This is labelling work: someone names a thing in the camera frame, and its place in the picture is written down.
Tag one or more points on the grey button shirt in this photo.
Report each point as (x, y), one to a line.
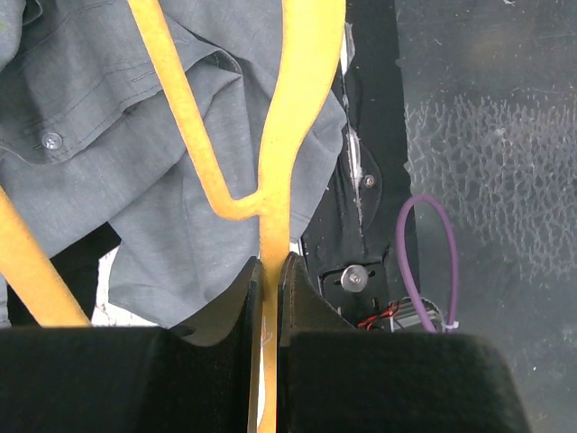
(135, 149)

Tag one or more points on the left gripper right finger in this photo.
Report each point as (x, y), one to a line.
(334, 378)

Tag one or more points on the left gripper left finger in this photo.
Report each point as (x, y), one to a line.
(200, 376)

